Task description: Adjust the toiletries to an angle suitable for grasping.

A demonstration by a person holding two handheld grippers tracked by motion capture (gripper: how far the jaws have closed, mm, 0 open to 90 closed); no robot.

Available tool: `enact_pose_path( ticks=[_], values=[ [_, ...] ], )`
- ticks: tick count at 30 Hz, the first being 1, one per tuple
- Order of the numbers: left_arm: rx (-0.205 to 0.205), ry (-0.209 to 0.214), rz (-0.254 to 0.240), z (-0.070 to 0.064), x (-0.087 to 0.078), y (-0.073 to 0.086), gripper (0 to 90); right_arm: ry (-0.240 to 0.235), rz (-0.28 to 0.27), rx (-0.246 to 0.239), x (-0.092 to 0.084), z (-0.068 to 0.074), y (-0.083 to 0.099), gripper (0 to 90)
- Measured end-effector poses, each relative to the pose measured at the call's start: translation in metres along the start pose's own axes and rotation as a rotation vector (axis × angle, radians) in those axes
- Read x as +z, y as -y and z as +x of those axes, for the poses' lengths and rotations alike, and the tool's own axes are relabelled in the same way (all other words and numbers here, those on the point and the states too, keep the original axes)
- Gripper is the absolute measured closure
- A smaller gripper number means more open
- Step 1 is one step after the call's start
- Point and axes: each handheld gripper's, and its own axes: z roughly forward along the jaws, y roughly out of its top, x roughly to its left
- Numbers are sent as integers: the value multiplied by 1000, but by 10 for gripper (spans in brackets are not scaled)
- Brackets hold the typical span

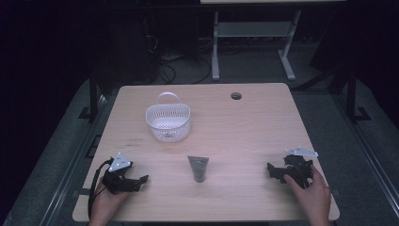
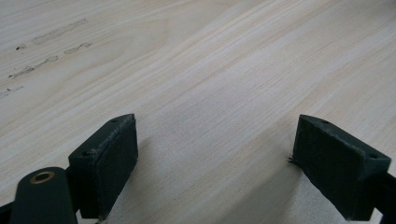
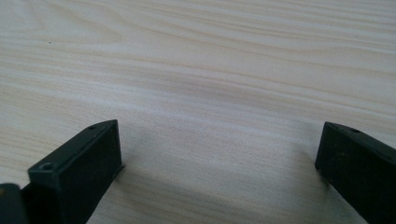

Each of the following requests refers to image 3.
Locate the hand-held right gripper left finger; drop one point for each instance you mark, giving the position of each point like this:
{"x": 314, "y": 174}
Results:
{"x": 81, "y": 174}

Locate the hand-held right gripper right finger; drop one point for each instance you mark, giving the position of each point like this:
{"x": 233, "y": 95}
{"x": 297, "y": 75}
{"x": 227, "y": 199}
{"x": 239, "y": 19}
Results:
{"x": 358, "y": 168}

